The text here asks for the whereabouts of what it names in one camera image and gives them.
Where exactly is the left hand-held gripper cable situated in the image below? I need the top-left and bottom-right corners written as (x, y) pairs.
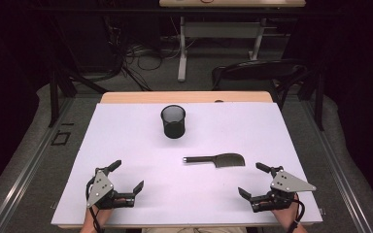
top-left (85, 181), bottom-right (105, 233)

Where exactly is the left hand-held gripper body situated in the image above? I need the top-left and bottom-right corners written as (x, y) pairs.
top-left (85, 167), bottom-right (135, 211)

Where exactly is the black metal stand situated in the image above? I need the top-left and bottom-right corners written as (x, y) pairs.
top-left (296, 61), bottom-right (326, 132)
top-left (47, 16), bottom-right (109, 129)

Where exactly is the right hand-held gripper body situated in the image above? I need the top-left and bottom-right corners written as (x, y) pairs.
top-left (249, 165), bottom-right (318, 214)

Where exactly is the person's left hand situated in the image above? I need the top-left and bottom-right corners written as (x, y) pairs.
top-left (88, 197), bottom-right (128, 221)

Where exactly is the tangle of black cables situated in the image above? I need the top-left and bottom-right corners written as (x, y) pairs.
top-left (108, 30), bottom-right (184, 92)

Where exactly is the black mesh pen cup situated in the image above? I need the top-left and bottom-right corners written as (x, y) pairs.
top-left (160, 104), bottom-right (187, 140)

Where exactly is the right hand-held gripper cable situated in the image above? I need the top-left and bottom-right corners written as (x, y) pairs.
top-left (286, 193), bottom-right (307, 233)

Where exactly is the aluminium floor rail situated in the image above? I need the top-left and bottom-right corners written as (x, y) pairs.
top-left (0, 96), bottom-right (76, 233)
top-left (300, 96), bottom-right (372, 233)

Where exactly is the white table cover sheet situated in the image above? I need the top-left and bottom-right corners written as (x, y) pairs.
top-left (51, 102), bottom-right (323, 226)

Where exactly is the hand-held gripper cable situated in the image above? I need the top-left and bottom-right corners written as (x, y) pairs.
top-left (286, 193), bottom-right (307, 233)
top-left (85, 181), bottom-right (105, 233)

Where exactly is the person's right hand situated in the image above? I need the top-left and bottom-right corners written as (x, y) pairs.
top-left (271, 193), bottom-right (302, 225)

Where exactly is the black chair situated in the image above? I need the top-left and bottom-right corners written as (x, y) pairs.
top-left (211, 58), bottom-right (309, 111)

